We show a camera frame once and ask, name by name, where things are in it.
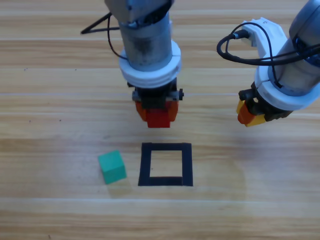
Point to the green wooden block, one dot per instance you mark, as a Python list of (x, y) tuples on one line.
[(112, 167)]

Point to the yellow wooden block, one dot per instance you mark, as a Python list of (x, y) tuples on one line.
[(255, 121)]

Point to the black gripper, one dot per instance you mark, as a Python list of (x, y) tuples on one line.
[(265, 107), (155, 97)]

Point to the black tape square outline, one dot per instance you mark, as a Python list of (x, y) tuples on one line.
[(146, 162)]

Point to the red wooden block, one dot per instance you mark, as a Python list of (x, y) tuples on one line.
[(158, 118)]

